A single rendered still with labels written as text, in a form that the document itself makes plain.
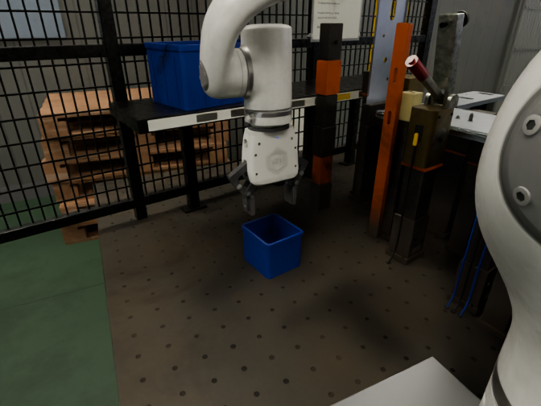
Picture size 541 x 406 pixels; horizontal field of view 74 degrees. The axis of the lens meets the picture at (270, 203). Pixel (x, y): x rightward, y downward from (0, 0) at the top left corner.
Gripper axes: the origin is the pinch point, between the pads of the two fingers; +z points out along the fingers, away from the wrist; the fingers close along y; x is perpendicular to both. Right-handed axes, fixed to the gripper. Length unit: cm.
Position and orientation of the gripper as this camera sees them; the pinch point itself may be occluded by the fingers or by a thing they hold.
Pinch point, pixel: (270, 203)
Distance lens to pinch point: 71.4
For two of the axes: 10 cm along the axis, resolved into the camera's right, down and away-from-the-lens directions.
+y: 8.6, -2.3, 4.5
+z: 0.2, 9.1, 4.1
